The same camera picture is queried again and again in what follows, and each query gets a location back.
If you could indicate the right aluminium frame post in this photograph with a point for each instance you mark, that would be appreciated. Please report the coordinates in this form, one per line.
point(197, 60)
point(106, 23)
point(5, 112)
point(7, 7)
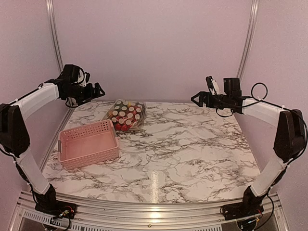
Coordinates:
point(249, 38)

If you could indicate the aluminium frame post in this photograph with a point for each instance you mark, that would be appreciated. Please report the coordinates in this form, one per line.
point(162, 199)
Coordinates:
point(249, 38)
point(54, 36)

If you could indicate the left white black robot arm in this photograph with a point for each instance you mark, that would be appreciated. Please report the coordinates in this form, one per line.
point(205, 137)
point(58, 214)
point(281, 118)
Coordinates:
point(14, 137)

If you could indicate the pink perforated plastic basket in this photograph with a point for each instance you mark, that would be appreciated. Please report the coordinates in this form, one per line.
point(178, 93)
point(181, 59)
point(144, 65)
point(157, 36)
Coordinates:
point(88, 144)

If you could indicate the clear zip top bag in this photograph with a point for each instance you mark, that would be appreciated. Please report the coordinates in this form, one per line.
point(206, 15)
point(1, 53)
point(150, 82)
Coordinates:
point(126, 114)

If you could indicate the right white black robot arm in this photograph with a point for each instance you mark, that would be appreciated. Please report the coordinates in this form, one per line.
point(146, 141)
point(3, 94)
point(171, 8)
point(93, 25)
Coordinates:
point(290, 141)

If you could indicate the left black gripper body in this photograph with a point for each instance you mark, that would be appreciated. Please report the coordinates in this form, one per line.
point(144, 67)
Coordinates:
point(80, 95)

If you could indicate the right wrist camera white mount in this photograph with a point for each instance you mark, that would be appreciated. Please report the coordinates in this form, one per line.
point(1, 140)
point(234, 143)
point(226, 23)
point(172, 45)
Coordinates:
point(212, 85)

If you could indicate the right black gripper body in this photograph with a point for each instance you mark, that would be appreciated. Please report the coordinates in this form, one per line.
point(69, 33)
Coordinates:
point(224, 102)

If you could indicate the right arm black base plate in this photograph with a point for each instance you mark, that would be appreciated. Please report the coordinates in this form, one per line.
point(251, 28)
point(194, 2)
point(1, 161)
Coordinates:
point(240, 210)

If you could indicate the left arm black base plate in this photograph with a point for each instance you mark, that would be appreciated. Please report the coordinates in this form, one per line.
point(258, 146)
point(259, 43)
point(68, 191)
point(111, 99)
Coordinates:
point(60, 208)

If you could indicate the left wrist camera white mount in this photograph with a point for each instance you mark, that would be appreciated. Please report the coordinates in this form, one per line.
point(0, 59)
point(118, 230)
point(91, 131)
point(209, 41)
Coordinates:
point(83, 78)

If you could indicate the left aluminium frame post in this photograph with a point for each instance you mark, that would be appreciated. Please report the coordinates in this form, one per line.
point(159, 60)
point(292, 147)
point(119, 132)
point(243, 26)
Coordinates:
point(54, 36)

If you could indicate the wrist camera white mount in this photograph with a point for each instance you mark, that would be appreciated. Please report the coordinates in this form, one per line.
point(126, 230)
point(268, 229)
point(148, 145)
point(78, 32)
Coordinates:
point(83, 78)
point(212, 85)

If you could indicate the front aluminium rail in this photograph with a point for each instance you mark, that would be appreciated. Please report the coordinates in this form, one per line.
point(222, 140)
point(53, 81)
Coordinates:
point(102, 215)

